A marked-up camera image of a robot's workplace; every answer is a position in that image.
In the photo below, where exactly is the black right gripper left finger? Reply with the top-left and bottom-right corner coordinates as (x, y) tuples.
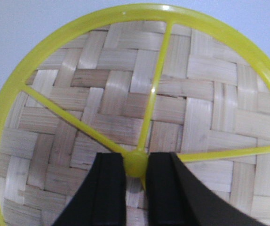
(53, 153), (127, 226)

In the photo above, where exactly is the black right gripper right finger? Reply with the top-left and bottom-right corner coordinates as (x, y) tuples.
(146, 153), (262, 226)

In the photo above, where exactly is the woven bamboo steamer lid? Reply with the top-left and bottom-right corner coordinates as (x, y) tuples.
(0, 4), (270, 226)

